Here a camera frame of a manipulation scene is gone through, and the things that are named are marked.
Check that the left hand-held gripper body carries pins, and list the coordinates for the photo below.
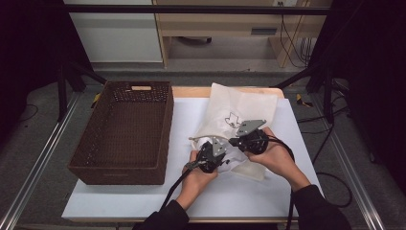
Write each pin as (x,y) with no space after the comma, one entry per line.
(210,156)

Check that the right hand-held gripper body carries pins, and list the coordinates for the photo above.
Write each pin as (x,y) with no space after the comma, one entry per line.
(253,140)

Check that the brown woven basket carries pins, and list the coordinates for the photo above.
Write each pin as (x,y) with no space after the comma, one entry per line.
(127,127)

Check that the person's left hand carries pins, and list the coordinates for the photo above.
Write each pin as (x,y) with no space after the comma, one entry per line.
(196,182)

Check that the person's right hand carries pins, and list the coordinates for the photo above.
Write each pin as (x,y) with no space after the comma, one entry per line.
(277,159)

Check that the yellow and black tool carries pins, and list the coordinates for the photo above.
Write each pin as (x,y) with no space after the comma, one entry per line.
(301,100)

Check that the wooden table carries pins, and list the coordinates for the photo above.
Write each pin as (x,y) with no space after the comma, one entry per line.
(191,92)

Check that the black metal stand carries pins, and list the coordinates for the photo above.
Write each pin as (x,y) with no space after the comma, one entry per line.
(327,89)
(63,86)

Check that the white board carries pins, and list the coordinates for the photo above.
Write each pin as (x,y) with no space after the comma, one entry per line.
(127,201)

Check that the light wooden desk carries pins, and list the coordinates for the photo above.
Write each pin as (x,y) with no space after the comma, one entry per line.
(223,22)

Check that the yellow tag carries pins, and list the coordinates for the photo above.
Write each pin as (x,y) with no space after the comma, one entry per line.
(95,99)

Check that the black curtain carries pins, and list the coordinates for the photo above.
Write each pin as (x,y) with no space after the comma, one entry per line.
(373,80)
(28,48)

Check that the black horizontal bar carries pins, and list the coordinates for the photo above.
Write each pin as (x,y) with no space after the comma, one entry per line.
(191,9)

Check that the white power strip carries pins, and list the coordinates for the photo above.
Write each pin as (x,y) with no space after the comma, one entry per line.
(285,2)

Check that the white cabinet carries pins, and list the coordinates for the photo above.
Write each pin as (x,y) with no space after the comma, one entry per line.
(118,35)

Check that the aluminium rail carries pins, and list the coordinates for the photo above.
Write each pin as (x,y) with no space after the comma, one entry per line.
(351,166)
(38,159)

